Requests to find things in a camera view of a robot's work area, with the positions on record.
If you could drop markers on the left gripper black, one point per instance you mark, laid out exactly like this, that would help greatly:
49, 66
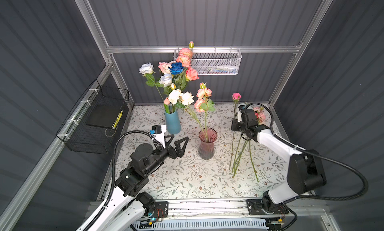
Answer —
178, 152

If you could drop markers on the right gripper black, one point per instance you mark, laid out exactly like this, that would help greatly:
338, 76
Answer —
234, 123

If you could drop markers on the teal ceramic vase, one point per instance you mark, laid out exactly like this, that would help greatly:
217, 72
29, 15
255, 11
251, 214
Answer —
173, 124

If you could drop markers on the small pink rosebud stem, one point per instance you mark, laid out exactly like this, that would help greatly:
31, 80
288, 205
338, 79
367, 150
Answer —
236, 98

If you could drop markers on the pink glass vase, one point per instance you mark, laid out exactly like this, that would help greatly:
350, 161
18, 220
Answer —
207, 144

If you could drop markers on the pink tulip stem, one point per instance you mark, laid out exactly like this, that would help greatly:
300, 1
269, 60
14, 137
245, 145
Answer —
167, 106

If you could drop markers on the pink peony stem with bud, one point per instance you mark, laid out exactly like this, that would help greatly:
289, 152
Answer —
205, 104

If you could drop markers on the cream peony stem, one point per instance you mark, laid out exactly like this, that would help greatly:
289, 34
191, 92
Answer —
185, 101

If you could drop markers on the pale pink rose stem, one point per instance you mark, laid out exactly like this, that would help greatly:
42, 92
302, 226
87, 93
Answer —
165, 67

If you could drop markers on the cream white rose stem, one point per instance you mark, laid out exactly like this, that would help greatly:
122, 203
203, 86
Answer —
147, 71

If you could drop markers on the peach peony stem with bud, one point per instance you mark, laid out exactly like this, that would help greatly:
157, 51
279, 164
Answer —
185, 55

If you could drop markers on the blue and white rose stem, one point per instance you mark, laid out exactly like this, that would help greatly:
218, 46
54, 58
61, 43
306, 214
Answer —
174, 80

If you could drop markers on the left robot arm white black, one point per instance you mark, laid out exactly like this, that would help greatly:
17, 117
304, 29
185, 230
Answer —
126, 202

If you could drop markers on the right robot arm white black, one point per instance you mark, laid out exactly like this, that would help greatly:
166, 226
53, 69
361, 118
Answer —
304, 171

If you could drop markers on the bunch of artificial flowers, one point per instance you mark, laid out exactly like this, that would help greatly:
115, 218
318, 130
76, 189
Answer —
244, 145

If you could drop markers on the items in white basket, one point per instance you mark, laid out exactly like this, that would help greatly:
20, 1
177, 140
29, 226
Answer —
226, 69

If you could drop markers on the yellow pen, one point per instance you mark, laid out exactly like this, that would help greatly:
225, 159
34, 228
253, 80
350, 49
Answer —
115, 124

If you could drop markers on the black pad in basket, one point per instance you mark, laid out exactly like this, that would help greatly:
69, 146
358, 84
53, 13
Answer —
103, 116

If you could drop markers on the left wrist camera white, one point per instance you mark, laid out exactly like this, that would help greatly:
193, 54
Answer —
158, 133

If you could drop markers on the white wire mesh basket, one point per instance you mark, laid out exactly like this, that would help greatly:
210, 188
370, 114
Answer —
216, 57

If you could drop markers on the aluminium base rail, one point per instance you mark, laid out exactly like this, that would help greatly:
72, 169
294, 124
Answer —
233, 207

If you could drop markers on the black wire basket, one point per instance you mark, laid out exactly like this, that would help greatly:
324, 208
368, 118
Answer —
79, 137

